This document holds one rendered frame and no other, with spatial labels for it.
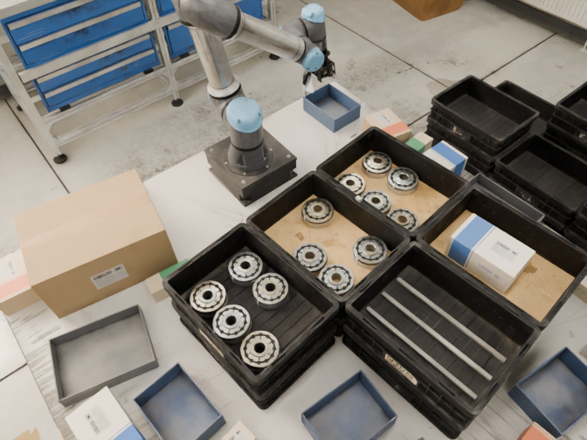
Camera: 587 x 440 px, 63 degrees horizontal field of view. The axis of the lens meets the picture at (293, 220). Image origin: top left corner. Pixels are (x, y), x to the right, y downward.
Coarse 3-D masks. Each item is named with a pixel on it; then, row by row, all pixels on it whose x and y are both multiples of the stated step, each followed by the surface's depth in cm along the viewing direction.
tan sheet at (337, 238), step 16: (288, 224) 155; (304, 224) 155; (336, 224) 155; (352, 224) 154; (288, 240) 151; (304, 240) 151; (320, 240) 151; (336, 240) 151; (352, 240) 151; (336, 256) 147; (352, 272) 143; (368, 272) 143
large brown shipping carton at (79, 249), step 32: (96, 192) 157; (128, 192) 157; (32, 224) 149; (64, 224) 149; (96, 224) 149; (128, 224) 148; (160, 224) 148; (32, 256) 142; (64, 256) 142; (96, 256) 141; (128, 256) 147; (160, 256) 154; (32, 288) 136; (64, 288) 143; (96, 288) 150
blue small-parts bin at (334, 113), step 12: (312, 96) 208; (324, 96) 214; (336, 96) 211; (348, 96) 205; (312, 108) 204; (324, 108) 210; (336, 108) 210; (348, 108) 209; (360, 108) 202; (324, 120) 201; (336, 120) 197; (348, 120) 202
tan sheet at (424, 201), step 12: (348, 168) 170; (360, 168) 170; (372, 180) 166; (384, 180) 166; (384, 192) 162; (420, 192) 162; (432, 192) 162; (396, 204) 159; (408, 204) 159; (420, 204) 159; (432, 204) 159; (420, 216) 156
